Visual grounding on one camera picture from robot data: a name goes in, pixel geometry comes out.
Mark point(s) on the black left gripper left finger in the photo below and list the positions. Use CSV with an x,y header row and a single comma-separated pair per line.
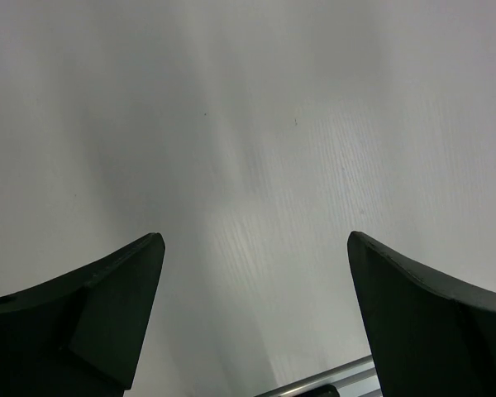
x,y
81,334

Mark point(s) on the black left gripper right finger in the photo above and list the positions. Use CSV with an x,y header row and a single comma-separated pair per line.
x,y
430,334

